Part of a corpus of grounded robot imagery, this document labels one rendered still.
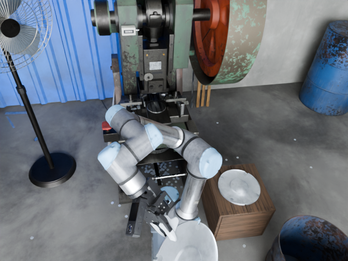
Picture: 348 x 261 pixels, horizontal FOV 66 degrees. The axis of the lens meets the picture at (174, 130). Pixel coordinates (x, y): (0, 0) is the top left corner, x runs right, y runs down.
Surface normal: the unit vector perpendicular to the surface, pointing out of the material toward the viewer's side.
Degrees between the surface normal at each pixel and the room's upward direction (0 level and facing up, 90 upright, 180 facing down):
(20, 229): 0
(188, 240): 54
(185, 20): 90
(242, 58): 101
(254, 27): 80
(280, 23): 90
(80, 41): 90
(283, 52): 90
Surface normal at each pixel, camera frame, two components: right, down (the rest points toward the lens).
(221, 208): 0.04, -0.74
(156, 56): 0.20, 0.66
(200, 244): 0.65, -0.07
